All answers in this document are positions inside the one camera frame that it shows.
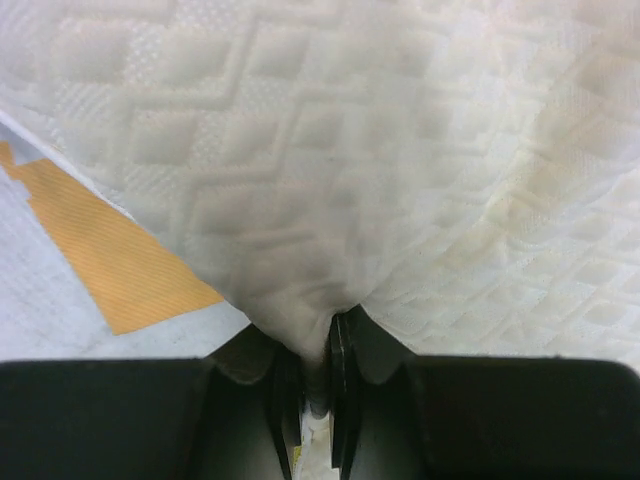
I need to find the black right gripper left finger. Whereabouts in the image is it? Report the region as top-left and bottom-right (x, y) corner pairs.
(1, 326), (303, 479)

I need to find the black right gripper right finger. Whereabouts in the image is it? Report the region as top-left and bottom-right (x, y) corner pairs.
(328, 308), (639, 479)

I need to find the yellow pillowcase with blue lining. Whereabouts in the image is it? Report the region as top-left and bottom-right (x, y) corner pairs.
(1, 141), (223, 335)

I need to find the cream quilted pillow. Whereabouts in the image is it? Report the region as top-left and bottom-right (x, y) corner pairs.
(0, 0), (640, 480)

